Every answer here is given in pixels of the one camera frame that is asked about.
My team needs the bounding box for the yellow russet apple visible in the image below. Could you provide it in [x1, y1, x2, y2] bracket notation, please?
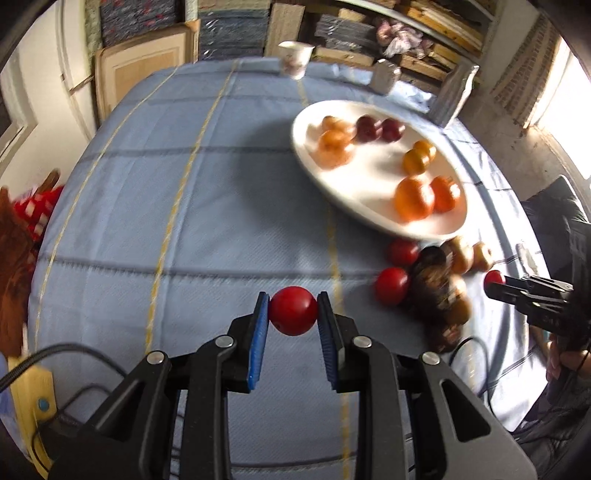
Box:
[444, 236, 474, 275]

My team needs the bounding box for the large orange mandarin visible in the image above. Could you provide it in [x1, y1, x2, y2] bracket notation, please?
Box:
[393, 177, 435, 222]

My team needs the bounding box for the red cherry tomato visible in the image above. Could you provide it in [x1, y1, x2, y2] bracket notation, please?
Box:
[483, 270, 506, 289]

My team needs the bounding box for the right hand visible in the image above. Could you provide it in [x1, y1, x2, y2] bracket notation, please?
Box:
[546, 334, 590, 392]

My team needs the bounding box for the tan wrinkled fruit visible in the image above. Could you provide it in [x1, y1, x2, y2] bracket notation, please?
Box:
[472, 242, 494, 272]

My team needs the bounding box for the white round plate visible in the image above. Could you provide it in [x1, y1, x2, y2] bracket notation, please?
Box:
[291, 100, 468, 241]

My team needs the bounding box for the small yellow-orange fruit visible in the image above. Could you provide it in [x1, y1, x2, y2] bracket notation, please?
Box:
[402, 149, 431, 176]

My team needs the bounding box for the blue checked tablecloth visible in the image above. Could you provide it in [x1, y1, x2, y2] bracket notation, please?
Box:
[27, 57, 551, 480]

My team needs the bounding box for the small tan fruit on plate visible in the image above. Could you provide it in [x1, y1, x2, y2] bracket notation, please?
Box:
[315, 130, 355, 169]

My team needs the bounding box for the dark purple plum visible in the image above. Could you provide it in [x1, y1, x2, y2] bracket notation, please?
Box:
[356, 115, 382, 144]
[381, 118, 406, 143]

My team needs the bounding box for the silver drink can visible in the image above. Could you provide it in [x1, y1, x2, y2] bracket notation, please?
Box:
[369, 59, 402, 96]

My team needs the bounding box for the brown and red cloth pile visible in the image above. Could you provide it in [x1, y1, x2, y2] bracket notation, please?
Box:
[0, 169, 63, 359]

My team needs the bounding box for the wooden storage shelf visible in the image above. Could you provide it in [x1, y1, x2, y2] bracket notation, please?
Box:
[197, 1, 501, 91]

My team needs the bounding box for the pink crumpled cloth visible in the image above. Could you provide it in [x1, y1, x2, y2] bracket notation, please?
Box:
[376, 20, 429, 58]

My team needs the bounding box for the white paper cup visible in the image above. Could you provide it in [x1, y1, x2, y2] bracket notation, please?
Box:
[279, 40, 315, 80]

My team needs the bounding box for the beige cabinet door panel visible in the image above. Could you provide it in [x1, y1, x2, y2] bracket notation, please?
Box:
[94, 20, 200, 123]

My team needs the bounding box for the black cable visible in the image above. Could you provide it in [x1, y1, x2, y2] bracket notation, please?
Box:
[447, 336, 498, 416]

